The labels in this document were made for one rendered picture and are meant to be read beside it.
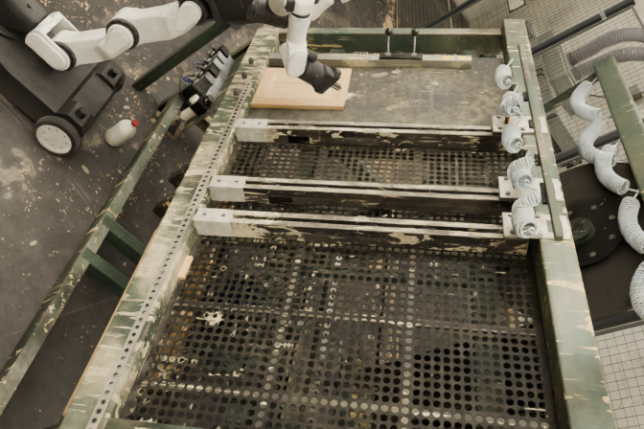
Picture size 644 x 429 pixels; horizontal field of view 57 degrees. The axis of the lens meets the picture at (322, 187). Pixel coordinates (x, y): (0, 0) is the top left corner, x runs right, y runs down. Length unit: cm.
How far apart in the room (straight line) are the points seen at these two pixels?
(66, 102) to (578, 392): 235
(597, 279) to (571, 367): 83
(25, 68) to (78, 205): 65
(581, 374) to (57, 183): 228
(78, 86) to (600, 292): 241
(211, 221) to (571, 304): 112
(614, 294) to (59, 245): 224
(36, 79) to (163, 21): 68
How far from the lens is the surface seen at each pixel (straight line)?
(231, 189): 210
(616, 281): 237
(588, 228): 250
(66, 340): 273
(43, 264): 276
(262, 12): 219
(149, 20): 263
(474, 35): 302
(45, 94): 292
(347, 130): 229
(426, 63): 281
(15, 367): 240
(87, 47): 284
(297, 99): 260
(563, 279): 179
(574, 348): 165
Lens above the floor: 228
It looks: 30 degrees down
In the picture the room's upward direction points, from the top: 64 degrees clockwise
